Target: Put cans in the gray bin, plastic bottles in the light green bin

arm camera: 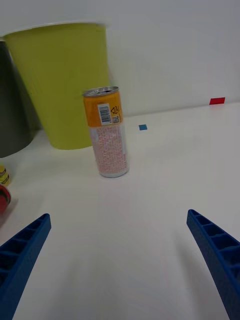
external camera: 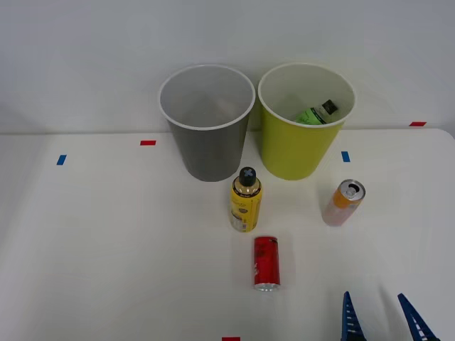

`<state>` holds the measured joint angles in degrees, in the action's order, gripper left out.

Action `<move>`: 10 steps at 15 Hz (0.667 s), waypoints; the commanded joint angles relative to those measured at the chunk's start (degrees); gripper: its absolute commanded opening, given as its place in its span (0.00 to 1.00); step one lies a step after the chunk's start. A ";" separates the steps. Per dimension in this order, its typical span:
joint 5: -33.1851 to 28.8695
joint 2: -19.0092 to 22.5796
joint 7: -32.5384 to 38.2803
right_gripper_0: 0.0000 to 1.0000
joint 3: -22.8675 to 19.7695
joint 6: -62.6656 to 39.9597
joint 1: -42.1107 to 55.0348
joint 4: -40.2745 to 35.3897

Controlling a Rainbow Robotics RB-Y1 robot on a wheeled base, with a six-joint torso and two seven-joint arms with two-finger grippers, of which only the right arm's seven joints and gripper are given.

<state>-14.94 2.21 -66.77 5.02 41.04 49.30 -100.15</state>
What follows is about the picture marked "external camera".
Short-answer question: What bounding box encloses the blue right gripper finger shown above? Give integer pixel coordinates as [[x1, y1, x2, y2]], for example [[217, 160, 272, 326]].
[[340, 291, 366, 341], [397, 293, 442, 341]]

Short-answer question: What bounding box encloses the yellow label plastic bottle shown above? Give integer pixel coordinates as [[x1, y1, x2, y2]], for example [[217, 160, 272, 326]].
[[229, 167, 264, 234]]

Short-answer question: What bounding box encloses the green label plastic bottle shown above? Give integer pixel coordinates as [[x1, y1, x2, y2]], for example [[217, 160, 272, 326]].
[[294, 99, 338, 126]]

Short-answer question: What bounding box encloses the grey plastic waste bin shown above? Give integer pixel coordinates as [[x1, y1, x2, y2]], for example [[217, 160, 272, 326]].
[[158, 63, 257, 183]]

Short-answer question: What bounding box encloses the orange drink can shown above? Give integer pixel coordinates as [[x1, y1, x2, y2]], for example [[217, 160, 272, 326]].
[[322, 178, 367, 227]]

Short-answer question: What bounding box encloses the yellow-green plastic waste bin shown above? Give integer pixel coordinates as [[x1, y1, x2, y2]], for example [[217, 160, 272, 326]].
[[257, 63, 357, 181]]

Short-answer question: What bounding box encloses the red drink can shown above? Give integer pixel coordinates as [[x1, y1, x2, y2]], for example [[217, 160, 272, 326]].
[[252, 234, 282, 293]]

